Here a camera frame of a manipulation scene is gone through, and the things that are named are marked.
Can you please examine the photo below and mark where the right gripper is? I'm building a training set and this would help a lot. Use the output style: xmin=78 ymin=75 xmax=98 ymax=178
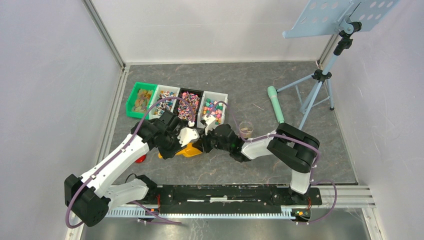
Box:
xmin=192 ymin=125 xmax=231 ymax=153

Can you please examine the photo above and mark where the orange plastic scoop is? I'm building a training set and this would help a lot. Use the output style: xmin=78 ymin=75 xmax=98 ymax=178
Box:
xmin=158 ymin=143 xmax=203 ymax=159

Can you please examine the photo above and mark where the clear plastic jar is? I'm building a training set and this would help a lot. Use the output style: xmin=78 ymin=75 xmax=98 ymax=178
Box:
xmin=238 ymin=121 xmax=254 ymax=139

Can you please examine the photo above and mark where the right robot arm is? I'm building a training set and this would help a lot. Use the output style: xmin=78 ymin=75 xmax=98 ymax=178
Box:
xmin=193 ymin=123 xmax=320 ymax=204

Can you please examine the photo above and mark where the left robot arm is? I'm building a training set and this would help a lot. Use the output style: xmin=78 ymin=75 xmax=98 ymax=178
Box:
xmin=64 ymin=111 xmax=184 ymax=229

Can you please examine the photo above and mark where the red jar lid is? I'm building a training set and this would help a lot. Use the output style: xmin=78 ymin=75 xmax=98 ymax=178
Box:
xmin=135 ymin=155 xmax=147 ymax=164

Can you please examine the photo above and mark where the white star candy bin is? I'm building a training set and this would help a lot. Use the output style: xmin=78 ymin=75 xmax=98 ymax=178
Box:
xmin=196 ymin=91 xmax=228 ymax=129

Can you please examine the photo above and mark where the black swirl lollipop bin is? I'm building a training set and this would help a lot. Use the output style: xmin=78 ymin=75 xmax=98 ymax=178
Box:
xmin=173 ymin=88 xmax=204 ymax=125

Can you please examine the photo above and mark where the white lollipop bin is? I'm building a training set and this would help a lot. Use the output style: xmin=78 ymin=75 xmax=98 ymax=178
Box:
xmin=148 ymin=84 xmax=181 ymax=119

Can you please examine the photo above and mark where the green candy bin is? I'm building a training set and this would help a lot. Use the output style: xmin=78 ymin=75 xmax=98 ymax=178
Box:
xmin=125 ymin=82 xmax=158 ymax=119

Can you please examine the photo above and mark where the blue music stand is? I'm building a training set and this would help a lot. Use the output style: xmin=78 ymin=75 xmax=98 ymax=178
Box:
xmin=268 ymin=0 xmax=399 ymax=129

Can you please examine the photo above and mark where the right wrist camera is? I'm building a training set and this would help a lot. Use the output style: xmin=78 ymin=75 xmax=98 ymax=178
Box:
xmin=200 ymin=114 xmax=216 ymax=136

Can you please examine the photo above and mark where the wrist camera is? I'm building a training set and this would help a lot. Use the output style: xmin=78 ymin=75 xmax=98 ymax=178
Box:
xmin=177 ymin=121 xmax=200 ymax=147
xmin=200 ymin=114 xmax=216 ymax=136

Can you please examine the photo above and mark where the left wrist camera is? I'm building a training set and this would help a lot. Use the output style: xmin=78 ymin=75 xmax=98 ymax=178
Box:
xmin=177 ymin=121 xmax=200 ymax=147

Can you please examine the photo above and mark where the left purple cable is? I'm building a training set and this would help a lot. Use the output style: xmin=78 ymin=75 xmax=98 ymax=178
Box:
xmin=64 ymin=96 xmax=197 ymax=229

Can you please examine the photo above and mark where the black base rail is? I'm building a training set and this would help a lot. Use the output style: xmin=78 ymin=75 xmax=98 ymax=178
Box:
xmin=138 ymin=184 xmax=323 ymax=215

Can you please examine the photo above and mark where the aluminium frame post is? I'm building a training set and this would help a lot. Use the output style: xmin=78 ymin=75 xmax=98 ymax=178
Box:
xmin=82 ymin=0 xmax=126 ymax=69

